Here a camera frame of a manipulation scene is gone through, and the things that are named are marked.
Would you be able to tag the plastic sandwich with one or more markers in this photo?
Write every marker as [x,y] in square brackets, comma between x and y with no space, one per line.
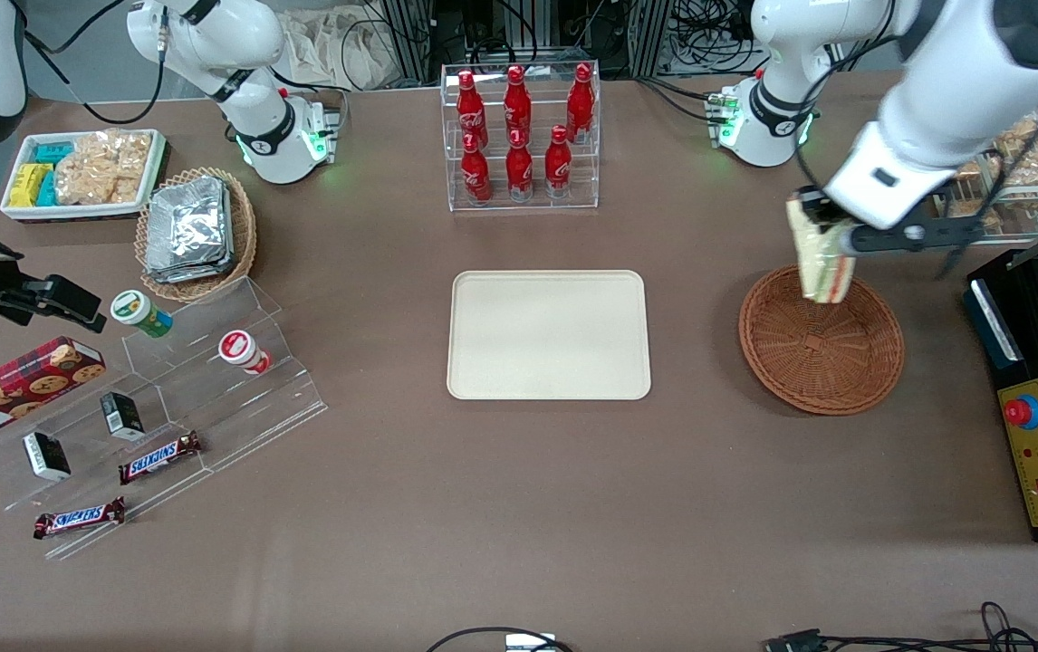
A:
[822,272]

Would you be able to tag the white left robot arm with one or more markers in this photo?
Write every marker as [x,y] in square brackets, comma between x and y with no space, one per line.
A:
[963,81]

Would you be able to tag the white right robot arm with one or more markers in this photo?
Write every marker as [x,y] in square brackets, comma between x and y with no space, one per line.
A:
[238,36]

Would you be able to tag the brown wicker basket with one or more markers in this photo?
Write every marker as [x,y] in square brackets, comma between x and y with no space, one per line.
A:
[818,362]

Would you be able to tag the light wicker basket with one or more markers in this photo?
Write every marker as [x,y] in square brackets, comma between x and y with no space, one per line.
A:
[243,226]

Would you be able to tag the beige plastic serving tray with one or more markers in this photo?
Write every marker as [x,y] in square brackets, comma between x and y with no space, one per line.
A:
[528,335]

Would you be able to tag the green lid yogurt cup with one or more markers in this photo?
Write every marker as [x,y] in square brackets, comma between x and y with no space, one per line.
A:
[134,308]

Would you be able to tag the red tartan cookie box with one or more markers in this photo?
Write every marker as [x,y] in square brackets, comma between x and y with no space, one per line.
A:
[21,385]

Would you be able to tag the white rectangular bin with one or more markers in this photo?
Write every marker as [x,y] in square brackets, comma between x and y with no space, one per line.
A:
[75,214]

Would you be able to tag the yellow snack packet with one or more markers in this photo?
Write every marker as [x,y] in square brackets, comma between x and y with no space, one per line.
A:
[25,186]

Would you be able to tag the teal snack packet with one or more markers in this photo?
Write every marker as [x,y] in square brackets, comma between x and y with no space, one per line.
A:
[48,190]
[52,151]

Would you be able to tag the foil wrapped packet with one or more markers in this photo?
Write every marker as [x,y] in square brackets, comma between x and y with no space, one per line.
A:
[184,274]
[188,222]

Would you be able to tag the clear bag of crackers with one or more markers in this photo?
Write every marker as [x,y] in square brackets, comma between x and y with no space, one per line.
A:
[116,149]
[93,186]

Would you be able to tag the small black carton box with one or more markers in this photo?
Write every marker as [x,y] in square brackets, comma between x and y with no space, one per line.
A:
[123,417]
[48,457]

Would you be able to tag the red lid yogurt cup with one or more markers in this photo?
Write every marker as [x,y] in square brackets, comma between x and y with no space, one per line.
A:
[236,347]

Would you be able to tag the clear acrylic stepped display stand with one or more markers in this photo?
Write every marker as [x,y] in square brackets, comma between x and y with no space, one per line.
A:
[211,407]

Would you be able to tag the Snickers chocolate bar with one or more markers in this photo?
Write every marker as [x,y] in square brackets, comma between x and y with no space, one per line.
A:
[80,518]
[159,459]

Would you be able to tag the red cola bottle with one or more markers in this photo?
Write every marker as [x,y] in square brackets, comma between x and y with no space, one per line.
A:
[517,104]
[581,104]
[476,177]
[520,172]
[467,109]
[558,167]

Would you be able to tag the clear acrylic bottle rack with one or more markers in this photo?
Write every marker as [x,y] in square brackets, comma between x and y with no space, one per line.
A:
[542,202]

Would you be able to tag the beige cloth bag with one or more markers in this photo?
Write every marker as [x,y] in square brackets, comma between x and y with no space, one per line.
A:
[338,45]

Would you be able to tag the white plug adapter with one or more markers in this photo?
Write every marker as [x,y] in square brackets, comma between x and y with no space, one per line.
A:
[528,643]

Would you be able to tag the aluminium frame post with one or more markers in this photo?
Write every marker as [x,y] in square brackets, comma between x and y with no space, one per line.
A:
[650,36]
[406,36]

